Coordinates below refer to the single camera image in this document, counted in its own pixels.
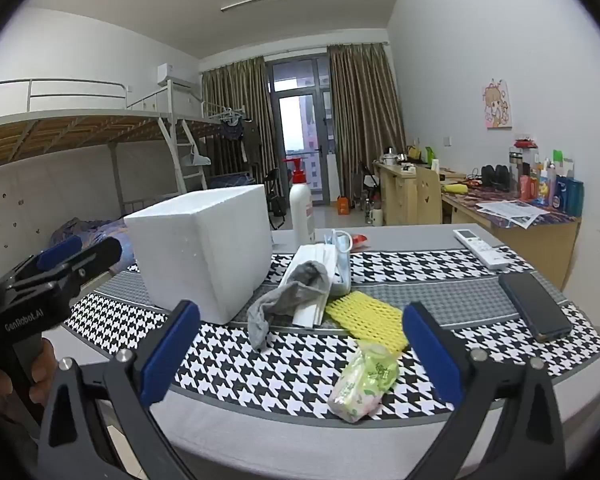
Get cluster of toiletry bottles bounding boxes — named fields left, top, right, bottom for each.
left=507, top=135, right=577, bottom=208

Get black folding chair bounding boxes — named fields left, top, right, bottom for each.
left=265, top=167, right=288, bottom=231
left=357, top=162, right=381, bottom=211

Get printed papers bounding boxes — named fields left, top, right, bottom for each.
left=475, top=199, right=551, bottom=229

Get cluster of clear bottles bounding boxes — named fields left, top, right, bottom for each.
left=352, top=195, right=376, bottom=223

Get blue face mask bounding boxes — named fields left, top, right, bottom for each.
left=325, top=229, right=353, bottom=295

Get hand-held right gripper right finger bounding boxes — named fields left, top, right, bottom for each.
left=402, top=301, right=568, bottom=480

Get white pump bottle red cap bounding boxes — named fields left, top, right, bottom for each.
left=282, top=157, right=317, bottom=244

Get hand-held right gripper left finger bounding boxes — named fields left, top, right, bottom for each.
left=37, top=300, right=216, bottom=480

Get grey sock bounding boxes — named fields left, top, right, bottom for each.
left=246, top=261, right=331, bottom=352

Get yellow foam net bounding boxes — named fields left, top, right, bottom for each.
left=324, top=291, right=410, bottom=356

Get black headphones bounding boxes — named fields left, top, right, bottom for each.
left=480, top=164, right=511, bottom=192

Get green tissue packet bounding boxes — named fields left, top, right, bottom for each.
left=327, top=340, right=401, bottom=423

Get blue carton box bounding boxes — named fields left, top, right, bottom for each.
left=555, top=176, right=585, bottom=217

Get white remote control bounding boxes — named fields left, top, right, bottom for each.
left=452, top=228, right=511, bottom=270

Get white tissue paper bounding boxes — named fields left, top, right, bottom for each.
left=280, top=244, right=341, bottom=328

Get black phone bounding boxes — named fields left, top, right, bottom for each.
left=497, top=271, right=574, bottom=343

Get glass balcony door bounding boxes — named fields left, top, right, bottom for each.
left=267, top=57, right=333, bottom=206

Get white metal bunk bed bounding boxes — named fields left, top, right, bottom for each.
left=0, top=78, right=253, bottom=221

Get pink cartoon wall poster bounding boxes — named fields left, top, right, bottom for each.
left=482, top=79, right=512, bottom=130

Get hanging dark clothes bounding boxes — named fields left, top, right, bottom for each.
left=219, top=119, right=263, bottom=166

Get houndstooth tablecloth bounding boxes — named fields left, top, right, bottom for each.
left=62, top=247, right=600, bottom=418

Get white air conditioner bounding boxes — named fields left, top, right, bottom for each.
left=156, top=63, right=195, bottom=90

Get brown curtain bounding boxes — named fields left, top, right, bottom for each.
left=328, top=42, right=406, bottom=196
left=201, top=56, right=271, bottom=181

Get blue checked mattress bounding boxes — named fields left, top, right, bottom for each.
left=207, top=170, right=255, bottom=190

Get blue patterned quilt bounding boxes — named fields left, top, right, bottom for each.
left=50, top=217, right=133, bottom=261

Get wooden desk with drawers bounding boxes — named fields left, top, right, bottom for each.
left=373, top=160, right=443, bottom=226

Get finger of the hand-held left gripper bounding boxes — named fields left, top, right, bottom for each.
left=2, top=235, right=83, bottom=281
left=7, top=236, right=123, bottom=293

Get person's left hand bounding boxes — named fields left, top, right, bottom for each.
left=0, top=339, right=58, bottom=416

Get patterned desk cloth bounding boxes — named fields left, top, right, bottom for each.
left=442, top=187, right=581, bottom=231

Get wooden chair smiley cutout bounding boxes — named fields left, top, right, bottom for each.
left=414, top=165, right=443, bottom=225

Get white foam box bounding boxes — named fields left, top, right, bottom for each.
left=123, top=184, right=273, bottom=325

